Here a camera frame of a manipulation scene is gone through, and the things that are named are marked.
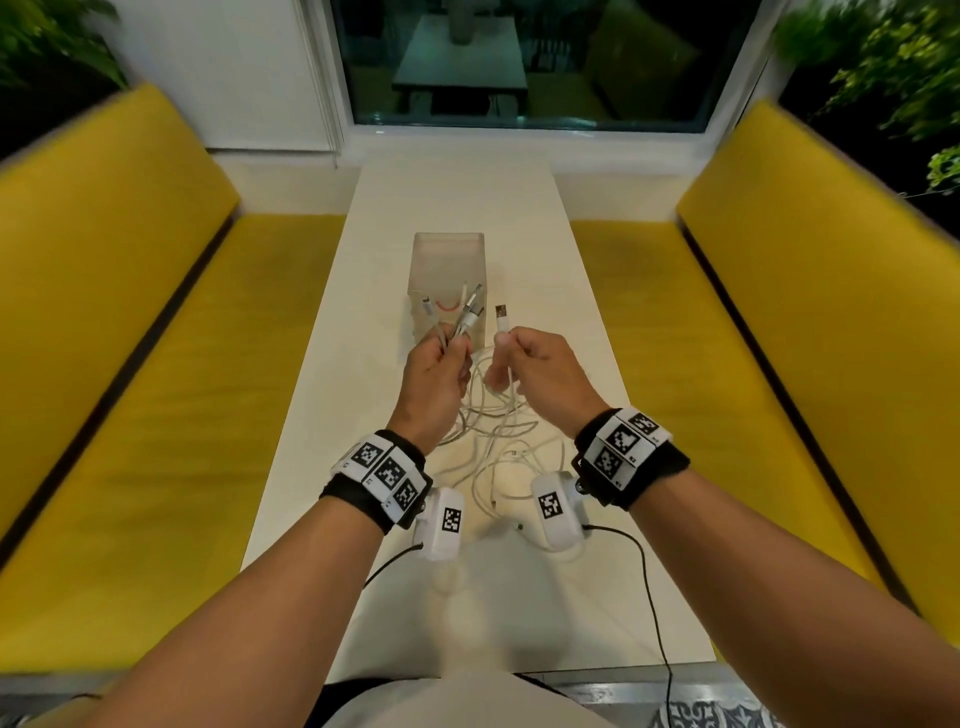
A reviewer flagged person's left hand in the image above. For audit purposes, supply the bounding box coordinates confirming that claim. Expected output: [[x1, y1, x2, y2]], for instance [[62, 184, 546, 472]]
[[386, 329, 475, 455]]

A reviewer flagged person's right hand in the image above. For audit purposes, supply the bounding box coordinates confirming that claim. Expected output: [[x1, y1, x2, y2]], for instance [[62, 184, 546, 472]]
[[483, 326, 610, 440]]

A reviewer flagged translucent plastic drawer box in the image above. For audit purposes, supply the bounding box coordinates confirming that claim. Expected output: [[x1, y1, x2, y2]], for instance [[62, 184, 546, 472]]
[[407, 232, 487, 354]]

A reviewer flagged person's left forearm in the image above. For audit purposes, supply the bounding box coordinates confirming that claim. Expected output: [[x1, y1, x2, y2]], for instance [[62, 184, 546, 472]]
[[82, 496, 388, 728]]

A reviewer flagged person's right forearm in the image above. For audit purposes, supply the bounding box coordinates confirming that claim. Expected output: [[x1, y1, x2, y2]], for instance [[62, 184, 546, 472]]
[[628, 468, 960, 728]]

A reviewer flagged person's white shirt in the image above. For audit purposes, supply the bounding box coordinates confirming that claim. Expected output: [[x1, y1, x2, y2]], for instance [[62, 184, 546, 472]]
[[322, 674, 613, 728]]

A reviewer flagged black marker wristband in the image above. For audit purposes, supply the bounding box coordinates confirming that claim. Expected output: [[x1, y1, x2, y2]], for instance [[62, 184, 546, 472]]
[[320, 429, 434, 535], [573, 407, 691, 511]]

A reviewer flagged yellow bench seat cushion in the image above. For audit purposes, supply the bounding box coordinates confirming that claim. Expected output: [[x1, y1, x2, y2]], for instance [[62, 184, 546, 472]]
[[571, 218, 886, 661], [0, 213, 348, 673]]

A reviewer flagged yellow bench right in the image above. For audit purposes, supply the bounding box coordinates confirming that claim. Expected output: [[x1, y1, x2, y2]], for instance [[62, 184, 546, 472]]
[[677, 99, 960, 646]]

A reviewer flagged glass window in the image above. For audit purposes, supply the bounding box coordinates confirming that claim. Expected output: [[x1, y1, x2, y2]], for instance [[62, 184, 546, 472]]
[[329, 0, 763, 134]]

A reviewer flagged yellow bench backrest cushion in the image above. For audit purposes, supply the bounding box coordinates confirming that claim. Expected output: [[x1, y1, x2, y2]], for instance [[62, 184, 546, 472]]
[[0, 82, 241, 541]]

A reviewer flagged green plant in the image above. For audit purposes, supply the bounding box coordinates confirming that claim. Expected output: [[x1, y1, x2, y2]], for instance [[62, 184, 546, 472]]
[[0, 0, 125, 88], [772, 0, 960, 193]]

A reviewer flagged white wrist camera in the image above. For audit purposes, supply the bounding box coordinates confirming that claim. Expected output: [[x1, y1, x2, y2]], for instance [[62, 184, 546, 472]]
[[530, 470, 588, 554], [410, 487, 465, 562]]

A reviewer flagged black camera cable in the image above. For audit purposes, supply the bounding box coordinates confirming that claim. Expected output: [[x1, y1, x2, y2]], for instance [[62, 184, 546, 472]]
[[581, 523, 676, 728], [363, 541, 425, 590]]

